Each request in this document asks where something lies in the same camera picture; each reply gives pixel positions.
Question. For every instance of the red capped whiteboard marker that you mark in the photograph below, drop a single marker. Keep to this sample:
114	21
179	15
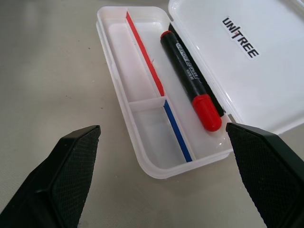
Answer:
190	78

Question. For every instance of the white plastic pencil case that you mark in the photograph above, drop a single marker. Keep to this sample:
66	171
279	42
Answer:
190	78

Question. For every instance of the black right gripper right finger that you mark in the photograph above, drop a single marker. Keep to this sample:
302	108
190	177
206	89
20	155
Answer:
268	175

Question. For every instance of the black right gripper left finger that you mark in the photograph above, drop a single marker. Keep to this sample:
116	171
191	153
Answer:
54	180

